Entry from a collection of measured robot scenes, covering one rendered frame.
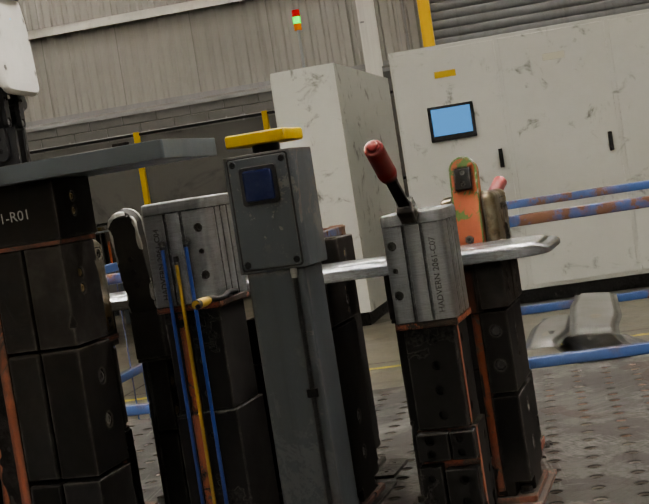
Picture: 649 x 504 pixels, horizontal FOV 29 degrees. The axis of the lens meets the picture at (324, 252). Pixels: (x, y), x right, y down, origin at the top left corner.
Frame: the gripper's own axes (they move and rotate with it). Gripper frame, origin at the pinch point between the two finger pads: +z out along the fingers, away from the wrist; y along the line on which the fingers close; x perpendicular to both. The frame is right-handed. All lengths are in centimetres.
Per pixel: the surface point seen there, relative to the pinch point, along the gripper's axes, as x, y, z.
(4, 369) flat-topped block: 3.5, -2.0, 21.9
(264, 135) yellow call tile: -27.2, -6.4, 3.1
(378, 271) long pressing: -33.4, 20.0, 19.1
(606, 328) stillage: -74, 235, 60
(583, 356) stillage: -65, 211, 63
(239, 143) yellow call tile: -24.7, -6.0, 3.4
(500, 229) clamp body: -48, 42, 18
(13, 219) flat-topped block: -0.5, -3.1, 7.1
